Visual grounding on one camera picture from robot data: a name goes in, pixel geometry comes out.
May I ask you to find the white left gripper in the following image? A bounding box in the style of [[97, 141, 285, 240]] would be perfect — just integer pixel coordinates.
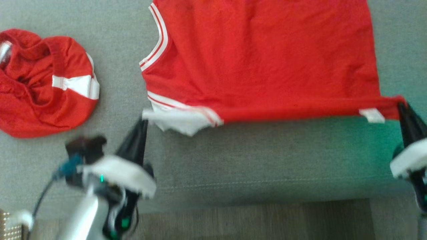
[[82, 117, 156, 199]]

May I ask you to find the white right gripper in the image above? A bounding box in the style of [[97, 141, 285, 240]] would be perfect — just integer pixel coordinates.
[[390, 102, 427, 179]]

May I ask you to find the red shorts white stripe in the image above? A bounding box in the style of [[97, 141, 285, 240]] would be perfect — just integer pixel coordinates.
[[0, 28, 100, 139]]

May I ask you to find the red sleeveless jersey white trim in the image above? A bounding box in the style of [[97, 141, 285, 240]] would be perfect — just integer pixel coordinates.
[[139, 0, 407, 137]]

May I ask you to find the beige woven basket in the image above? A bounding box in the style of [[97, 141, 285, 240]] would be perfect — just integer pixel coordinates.
[[0, 209, 24, 240]]

